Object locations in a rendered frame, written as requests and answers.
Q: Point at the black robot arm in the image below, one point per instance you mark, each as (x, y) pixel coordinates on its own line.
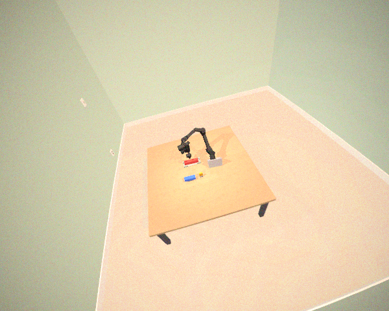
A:
(184, 145)

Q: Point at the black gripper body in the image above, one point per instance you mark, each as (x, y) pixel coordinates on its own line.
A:
(188, 151)

